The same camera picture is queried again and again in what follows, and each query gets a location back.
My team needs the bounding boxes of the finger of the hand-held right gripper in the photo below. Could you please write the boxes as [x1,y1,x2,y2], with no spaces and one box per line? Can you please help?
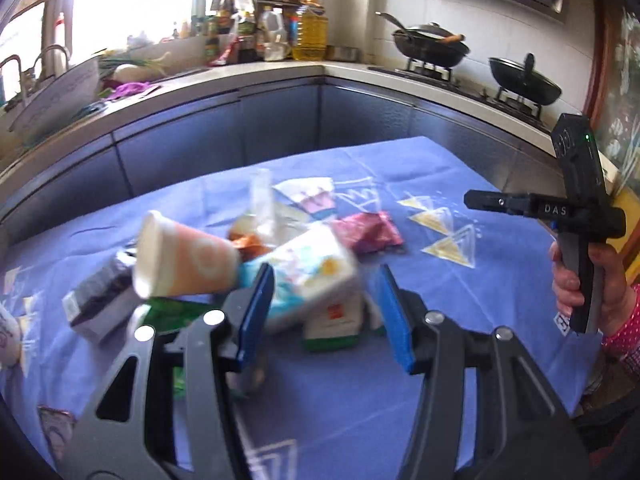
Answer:
[463,190,532,217]

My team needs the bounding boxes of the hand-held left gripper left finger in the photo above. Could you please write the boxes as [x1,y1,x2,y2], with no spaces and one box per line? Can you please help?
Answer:
[65,262,276,480]

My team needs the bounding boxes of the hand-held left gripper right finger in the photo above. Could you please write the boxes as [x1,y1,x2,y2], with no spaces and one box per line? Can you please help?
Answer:
[376,263,601,480]

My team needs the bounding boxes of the white green drink carton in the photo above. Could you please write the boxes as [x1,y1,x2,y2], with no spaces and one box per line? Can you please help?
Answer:
[301,290,364,352]

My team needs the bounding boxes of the white blue tissue pack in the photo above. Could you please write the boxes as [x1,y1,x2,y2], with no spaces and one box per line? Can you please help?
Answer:
[239,224,362,337]

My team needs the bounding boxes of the green snack packet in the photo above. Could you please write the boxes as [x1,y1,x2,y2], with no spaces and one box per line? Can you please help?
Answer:
[134,297,217,397]

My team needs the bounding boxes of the orange paper cup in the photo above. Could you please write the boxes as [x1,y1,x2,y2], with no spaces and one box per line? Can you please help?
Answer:
[133,210,242,301]

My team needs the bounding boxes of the pink foil wrapper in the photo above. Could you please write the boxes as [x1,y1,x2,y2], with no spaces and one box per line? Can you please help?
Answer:
[331,210,405,256]

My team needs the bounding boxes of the white tissue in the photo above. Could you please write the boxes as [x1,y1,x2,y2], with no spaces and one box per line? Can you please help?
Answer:
[0,304,24,372]

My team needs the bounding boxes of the person's right forearm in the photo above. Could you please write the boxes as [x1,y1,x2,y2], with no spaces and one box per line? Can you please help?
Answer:
[600,285,640,367]

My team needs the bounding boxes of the person's right hand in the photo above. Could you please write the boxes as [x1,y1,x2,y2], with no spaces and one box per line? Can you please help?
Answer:
[550,241,637,336]

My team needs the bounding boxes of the blue printed tablecloth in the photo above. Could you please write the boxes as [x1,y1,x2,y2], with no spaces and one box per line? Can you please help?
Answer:
[0,135,608,472]

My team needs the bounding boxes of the black wok with lid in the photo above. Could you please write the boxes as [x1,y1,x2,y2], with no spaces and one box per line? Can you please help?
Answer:
[488,52,564,107]

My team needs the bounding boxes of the white pink printed packet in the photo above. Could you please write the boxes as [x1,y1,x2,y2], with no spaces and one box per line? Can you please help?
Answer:
[272,177,336,221]

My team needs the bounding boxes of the gas stove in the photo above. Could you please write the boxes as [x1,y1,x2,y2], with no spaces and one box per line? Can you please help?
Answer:
[369,57,557,132]

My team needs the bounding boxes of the grey purple drink carton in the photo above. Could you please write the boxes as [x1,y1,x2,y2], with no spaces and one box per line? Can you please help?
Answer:
[61,249,147,346]

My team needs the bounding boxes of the black wok with ladle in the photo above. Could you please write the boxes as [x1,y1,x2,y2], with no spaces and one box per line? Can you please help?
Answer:
[375,11,471,69]

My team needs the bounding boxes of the grey kitchen counter cabinet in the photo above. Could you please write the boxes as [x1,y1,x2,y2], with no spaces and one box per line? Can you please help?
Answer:
[0,60,568,243]

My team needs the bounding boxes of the yellow cooking oil bottle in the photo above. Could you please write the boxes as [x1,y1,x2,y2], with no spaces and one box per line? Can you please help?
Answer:
[292,0,330,62]

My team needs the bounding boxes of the purple plastic bag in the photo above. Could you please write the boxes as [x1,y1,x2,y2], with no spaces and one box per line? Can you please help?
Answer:
[101,82,153,102]

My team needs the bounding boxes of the white plastic jug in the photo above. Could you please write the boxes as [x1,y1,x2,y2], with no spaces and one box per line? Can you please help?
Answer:
[257,7,291,62]

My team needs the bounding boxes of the green onions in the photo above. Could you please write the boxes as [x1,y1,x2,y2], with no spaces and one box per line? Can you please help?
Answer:
[99,51,172,70]

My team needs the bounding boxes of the steel basin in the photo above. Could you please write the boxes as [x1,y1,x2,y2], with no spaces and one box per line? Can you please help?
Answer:
[7,55,102,133]

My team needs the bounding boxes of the steel faucet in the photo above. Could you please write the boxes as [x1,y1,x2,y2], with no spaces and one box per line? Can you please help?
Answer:
[0,44,72,106]

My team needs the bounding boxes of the window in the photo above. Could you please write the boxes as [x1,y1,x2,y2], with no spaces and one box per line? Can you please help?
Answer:
[0,0,263,63]

